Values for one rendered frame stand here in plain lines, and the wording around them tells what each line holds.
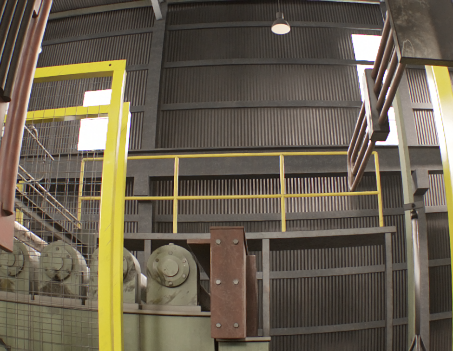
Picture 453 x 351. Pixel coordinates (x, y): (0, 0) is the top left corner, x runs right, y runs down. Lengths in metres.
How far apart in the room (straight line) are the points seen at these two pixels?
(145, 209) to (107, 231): 10.00
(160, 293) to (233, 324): 0.46
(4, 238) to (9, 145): 0.06
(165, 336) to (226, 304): 0.38
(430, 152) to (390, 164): 1.10
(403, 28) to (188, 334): 2.47
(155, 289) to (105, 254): 0.92
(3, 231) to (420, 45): 0.38
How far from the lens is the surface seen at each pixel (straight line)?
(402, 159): 6.59
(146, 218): 12.01
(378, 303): 12.20
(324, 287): 12.06
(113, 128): 2.22
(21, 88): 0.39
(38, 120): 2.88
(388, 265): 5.77
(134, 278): 2.98
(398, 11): 0.51
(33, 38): 0.42
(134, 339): 2.89
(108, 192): 2.12
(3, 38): 0.33
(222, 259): 2.76
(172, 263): 2.91
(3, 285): 3.27
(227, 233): 2.78
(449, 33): 0.51
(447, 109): 1.29
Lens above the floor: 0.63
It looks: 20 degrees up
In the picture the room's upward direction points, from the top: straight up
